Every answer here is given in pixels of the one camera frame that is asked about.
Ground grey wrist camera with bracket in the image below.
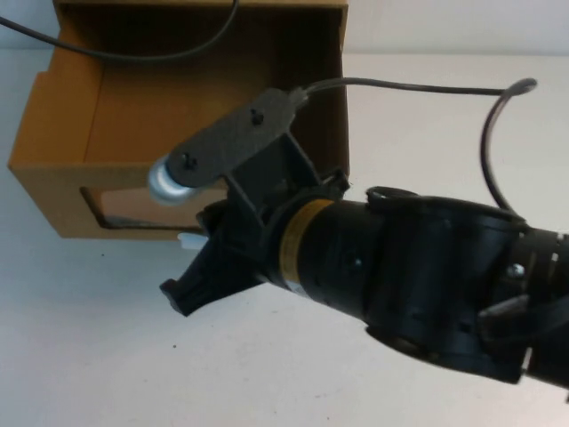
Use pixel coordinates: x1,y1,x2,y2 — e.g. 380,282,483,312
148,86,350,224

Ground thin black cable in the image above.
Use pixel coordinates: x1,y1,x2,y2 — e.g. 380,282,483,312
0,0,241,61
305,77,539,215

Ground brown cardboard box sleeve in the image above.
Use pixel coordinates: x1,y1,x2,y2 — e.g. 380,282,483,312
52,0,349,60

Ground cardboard drawer with window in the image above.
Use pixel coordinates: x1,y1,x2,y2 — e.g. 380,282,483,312
7,3,353,251

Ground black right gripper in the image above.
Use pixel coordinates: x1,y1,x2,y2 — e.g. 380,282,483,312
159,197,295,319

